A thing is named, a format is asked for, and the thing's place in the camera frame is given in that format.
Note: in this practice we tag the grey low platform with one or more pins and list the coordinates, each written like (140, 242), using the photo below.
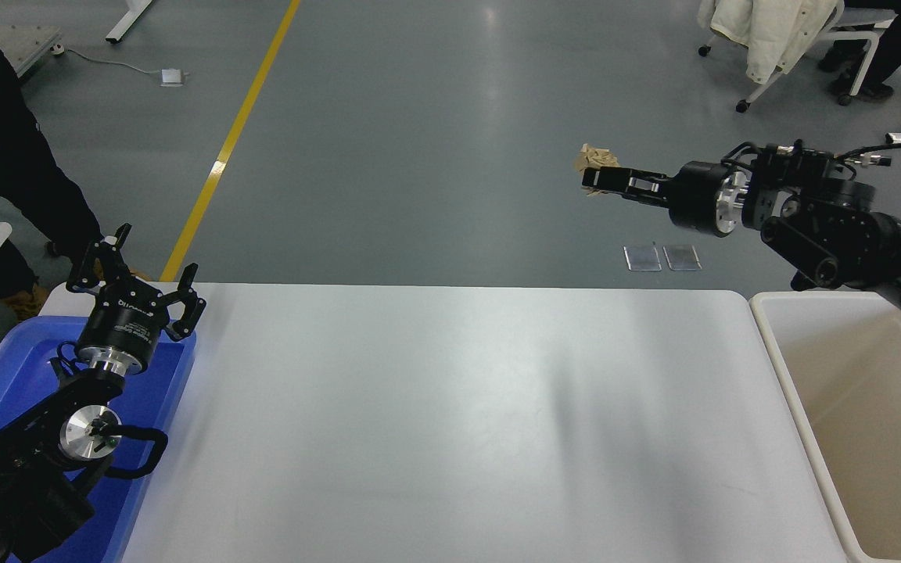
(26, 47)

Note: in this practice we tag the tan paper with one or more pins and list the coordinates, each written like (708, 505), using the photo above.
(595, 156)

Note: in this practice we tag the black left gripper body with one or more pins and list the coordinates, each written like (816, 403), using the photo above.
(123, 322)

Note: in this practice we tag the large pale plastic bin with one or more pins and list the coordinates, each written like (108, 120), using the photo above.
(873, 430)

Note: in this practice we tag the metal floor plate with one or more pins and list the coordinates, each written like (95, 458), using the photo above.
(682, 257)
(643, 258)

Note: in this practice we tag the white table leg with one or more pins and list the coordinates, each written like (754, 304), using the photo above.
(128, 19)

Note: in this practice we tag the cream coat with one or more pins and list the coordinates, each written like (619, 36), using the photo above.
(766, 31)

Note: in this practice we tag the white wheeled chair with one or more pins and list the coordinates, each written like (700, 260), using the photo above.
(859, 31)

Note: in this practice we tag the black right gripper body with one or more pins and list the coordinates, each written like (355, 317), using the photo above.
(693, 195)

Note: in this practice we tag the white power adapter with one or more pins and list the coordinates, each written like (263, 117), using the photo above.
(173, 77)

